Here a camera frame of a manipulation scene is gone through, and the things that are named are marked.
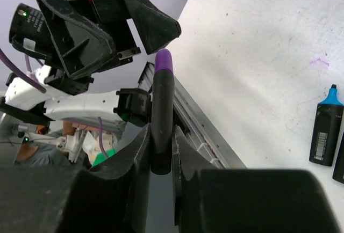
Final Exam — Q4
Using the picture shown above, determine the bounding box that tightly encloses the blue cap black highlighter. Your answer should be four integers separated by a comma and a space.
309, 84, 343, 166

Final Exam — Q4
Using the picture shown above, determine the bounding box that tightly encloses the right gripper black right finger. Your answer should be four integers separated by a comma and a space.
171, 126, 340, 232

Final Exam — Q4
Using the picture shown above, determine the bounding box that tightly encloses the purple cap black highlighter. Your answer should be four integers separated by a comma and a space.
150, 49, 175, 175

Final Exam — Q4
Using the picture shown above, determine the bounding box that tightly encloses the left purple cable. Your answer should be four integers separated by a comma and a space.
0, 47, 111, 161

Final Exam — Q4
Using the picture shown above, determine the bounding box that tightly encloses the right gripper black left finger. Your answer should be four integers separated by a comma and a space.
1, 125, 151, 232

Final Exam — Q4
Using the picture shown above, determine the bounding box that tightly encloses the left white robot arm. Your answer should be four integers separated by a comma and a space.
1, 0, 181, 126

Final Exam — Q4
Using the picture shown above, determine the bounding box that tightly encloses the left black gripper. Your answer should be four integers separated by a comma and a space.
9, 0, 182, 96

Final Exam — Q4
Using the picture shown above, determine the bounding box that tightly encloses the pink cap black highlighter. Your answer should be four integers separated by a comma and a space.
332, 135, 344, 184

